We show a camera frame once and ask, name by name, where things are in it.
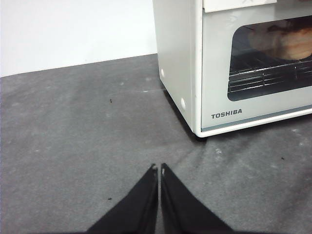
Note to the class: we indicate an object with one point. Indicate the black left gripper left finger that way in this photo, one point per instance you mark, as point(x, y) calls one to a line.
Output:
point(136, 209)

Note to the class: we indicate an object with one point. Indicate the dark grey table cloth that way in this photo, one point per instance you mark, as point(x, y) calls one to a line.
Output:
point(73, 146)

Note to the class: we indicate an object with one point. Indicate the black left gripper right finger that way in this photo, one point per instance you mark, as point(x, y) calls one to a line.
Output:
point(180, 212)

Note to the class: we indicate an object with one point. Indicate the golden brown bread roll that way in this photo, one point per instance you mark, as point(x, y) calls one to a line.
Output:
point(297, 46)

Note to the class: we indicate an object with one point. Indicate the white Toshiba toaster oven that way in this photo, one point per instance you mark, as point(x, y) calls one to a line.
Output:
point(175, 48)

